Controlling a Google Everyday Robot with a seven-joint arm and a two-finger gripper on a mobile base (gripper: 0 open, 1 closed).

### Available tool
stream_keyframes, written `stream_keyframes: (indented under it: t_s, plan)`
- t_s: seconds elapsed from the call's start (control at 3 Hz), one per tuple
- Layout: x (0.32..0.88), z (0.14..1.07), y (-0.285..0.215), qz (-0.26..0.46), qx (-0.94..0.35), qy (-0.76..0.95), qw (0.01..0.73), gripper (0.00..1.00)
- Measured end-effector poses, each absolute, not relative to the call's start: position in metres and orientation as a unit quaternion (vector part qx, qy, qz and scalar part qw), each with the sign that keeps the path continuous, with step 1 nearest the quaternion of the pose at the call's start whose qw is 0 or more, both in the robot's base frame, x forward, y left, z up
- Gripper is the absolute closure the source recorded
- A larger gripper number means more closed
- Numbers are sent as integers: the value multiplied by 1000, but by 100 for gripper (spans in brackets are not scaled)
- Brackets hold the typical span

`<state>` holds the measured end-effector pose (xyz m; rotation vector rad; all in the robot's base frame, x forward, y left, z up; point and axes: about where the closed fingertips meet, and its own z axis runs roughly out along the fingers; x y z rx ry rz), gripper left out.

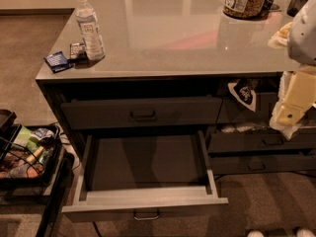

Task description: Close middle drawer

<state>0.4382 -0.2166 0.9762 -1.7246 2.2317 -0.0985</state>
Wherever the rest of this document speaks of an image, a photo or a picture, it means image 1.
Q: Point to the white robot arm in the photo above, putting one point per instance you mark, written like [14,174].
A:
[299,36]

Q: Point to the grey drawer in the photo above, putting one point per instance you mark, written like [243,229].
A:
[141,112]
[232,111]
[260,140]
[262,164]
[144,178]

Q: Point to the dark snack packet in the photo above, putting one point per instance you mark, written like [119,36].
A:
[77,50]

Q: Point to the clear plastic water bottle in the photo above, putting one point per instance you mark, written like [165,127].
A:
[89,28]

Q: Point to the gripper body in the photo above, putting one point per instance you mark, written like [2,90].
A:
[303,37]

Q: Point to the black white chip bag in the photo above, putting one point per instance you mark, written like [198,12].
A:
[243,91]

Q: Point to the blue snack packet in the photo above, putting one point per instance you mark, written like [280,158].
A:
[57,62]

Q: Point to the large jar of nuts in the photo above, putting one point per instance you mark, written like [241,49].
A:
[243,9]

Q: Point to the green snack bag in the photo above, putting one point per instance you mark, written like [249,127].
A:
[31,140]

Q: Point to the second white robot base wheel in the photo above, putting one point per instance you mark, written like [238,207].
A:
[303,232]

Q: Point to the grey drawer cabinet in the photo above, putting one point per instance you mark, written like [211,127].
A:
[171,49]

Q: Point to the clear plastic bags in drawer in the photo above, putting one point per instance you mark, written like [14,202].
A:
[242,127]

